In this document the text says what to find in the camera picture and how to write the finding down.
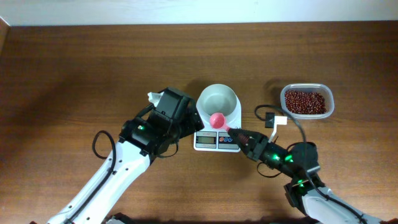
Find pink measuring scoop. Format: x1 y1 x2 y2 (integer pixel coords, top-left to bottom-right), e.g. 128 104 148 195
210 113 230 132

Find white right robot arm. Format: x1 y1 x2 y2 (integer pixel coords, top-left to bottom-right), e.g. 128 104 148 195
228 128 397 223

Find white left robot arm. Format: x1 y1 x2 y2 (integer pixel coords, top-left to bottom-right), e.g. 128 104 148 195
49 103 204 223

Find white digital kitchen scale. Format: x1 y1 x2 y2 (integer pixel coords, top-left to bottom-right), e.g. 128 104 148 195
193 97 242 152

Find white bowl on scale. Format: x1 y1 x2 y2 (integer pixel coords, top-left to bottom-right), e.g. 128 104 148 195
197 84 238 117

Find red beans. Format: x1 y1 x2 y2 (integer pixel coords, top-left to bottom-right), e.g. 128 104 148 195
284 90 326 114

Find clear plastic bean container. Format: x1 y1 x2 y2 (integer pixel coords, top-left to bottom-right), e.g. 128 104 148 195
280 83 335 119

